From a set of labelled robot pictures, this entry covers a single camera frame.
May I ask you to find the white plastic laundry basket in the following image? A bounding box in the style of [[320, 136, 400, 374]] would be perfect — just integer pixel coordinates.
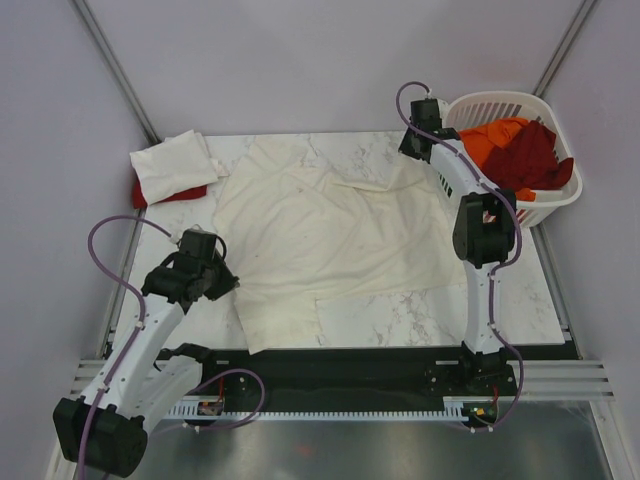
[[442, 91, 583, 227]]

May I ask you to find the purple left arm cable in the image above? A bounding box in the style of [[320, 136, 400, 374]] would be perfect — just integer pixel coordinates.
[[74, 213, 266, 469]]

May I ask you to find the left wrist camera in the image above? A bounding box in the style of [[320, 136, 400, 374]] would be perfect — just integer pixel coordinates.
[[178, 229, 217, 261]]

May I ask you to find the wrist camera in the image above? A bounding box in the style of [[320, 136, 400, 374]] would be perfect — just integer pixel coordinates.
[[178, 229, 217, 261], [410, 98, 443, 132]]

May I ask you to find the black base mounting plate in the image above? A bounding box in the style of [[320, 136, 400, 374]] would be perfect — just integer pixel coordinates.
[[160, 345, 520, 414]]

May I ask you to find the dark red t shirt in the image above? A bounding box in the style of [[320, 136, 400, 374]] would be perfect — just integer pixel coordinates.
[[483, 121, 574, 202]]

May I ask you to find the cream white t shirt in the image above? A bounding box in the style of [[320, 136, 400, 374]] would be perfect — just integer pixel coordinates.
[[213, 137, 465, 353]]

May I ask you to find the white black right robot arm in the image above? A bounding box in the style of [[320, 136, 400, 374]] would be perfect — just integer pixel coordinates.
[[399, 127, 522, 395]]

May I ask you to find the folded white t shirt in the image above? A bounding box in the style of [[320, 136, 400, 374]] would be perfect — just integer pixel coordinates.
[[130, 130, 229, 183]]

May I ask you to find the corner metal post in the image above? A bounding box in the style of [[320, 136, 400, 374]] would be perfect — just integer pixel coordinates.
[[532, 0, 600, 98], [69, 0, 161, 145]]

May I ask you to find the orange t shirt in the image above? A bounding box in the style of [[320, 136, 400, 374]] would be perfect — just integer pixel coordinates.
[[459, 117, 536, 201]]

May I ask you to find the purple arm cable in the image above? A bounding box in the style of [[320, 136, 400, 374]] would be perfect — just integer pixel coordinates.
[[394, 81, 526, 435], [74, 213, 266, 469]]

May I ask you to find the right corner metal post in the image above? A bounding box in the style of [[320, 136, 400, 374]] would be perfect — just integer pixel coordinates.
[[532, 0, 600, 98]]

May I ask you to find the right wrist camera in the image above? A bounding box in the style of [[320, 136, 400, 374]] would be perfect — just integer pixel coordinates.
[[410, 98, 443, 132]]

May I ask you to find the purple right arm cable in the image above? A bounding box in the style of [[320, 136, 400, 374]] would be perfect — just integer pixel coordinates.
[[394, 81, 526, 435]]

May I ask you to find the left corner metal post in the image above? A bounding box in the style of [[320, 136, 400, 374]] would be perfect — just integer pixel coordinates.
[[69, 0, 161, 145]]

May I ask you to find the folded red t shirt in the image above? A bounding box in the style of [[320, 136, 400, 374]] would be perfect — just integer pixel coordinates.
[[132, 173, 218, 208]]

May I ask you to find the white slotted cable duct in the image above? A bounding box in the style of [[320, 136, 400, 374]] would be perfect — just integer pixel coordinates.
[[165, 392, 497, 421]]

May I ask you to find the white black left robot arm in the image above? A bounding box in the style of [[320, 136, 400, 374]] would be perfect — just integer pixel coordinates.
[[53, 249, 238, 478]]

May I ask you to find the aluminium frame rail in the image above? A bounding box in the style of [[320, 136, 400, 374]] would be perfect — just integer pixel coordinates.
[[69, 357, 617, 401]]

